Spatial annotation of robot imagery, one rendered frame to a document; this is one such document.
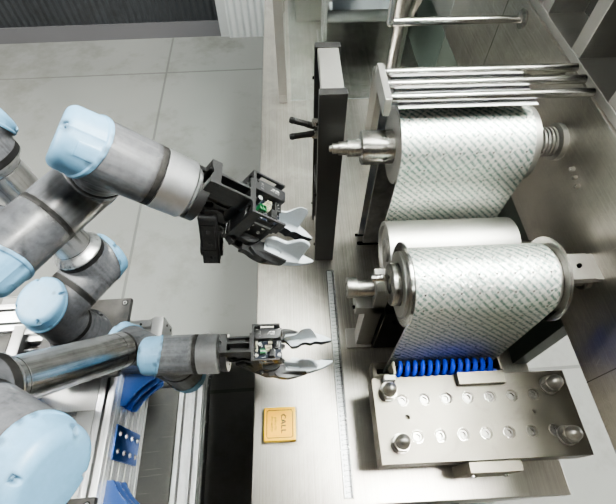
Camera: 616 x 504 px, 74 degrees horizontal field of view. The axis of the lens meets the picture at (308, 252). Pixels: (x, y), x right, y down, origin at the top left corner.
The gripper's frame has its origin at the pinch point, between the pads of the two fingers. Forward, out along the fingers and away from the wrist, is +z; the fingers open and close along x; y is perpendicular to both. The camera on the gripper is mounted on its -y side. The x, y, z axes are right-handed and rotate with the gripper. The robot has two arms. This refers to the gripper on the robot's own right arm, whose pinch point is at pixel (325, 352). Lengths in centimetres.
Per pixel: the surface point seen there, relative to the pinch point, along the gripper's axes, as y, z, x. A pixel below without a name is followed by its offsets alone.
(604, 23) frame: 43, 47, 39
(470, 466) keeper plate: -7.0, 26.1, -20.7
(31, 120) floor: -109, -184, 210
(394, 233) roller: 14.6, 14.1, 18.0
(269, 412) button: -16.5, -12.3, -7.5
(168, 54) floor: -108, -101, 284
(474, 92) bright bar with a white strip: 37, 25, 30
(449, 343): 2.6, 24.1, -0.2
